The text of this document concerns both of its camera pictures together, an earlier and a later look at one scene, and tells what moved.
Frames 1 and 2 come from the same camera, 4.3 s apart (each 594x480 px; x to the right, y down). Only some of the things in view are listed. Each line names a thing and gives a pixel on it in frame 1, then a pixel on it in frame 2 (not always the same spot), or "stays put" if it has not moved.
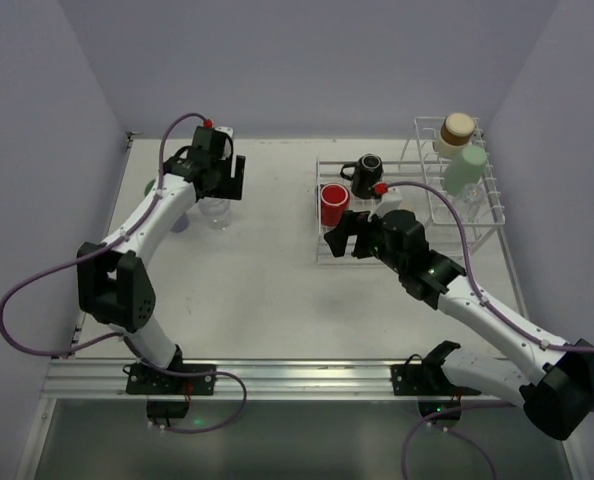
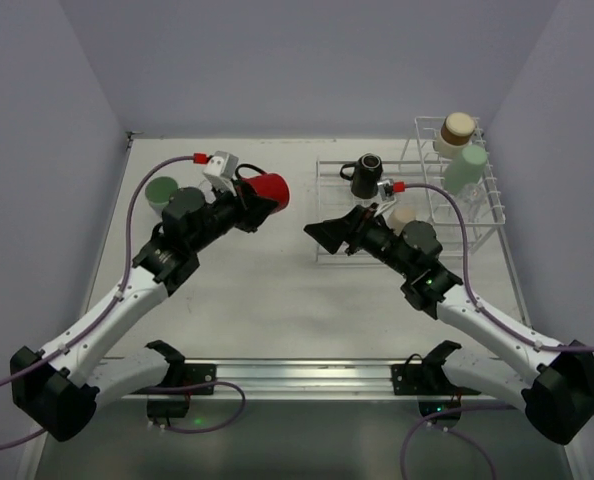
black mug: (363, 174) stays put
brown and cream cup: (455, 132) stays put
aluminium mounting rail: (107, 380) stays put
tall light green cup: (464, 170) stays put
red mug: (334, 201) → (269, 185)
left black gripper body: (232, 179) → (247, 209)
